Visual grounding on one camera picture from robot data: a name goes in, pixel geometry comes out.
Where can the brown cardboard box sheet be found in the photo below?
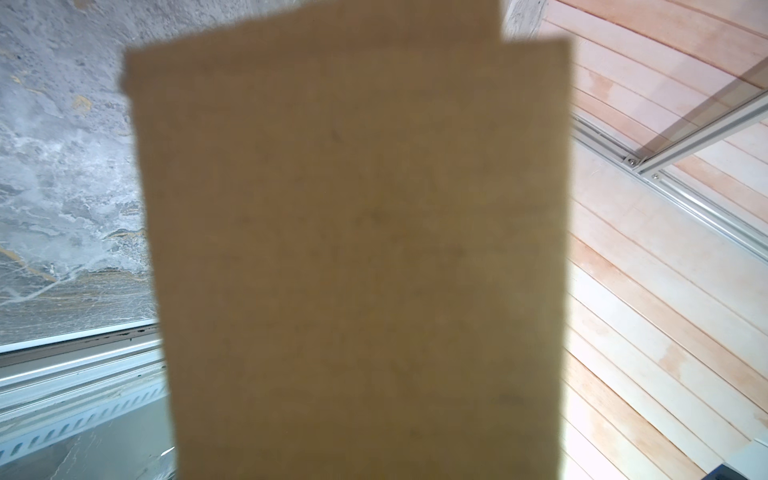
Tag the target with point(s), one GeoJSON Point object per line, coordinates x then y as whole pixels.
{"type": "Point", "coordinates": [357, 218]}

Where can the aluminium frame rail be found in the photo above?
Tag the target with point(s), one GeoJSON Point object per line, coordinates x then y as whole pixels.
{"type": "Point", "coordinates": [716, 172]}

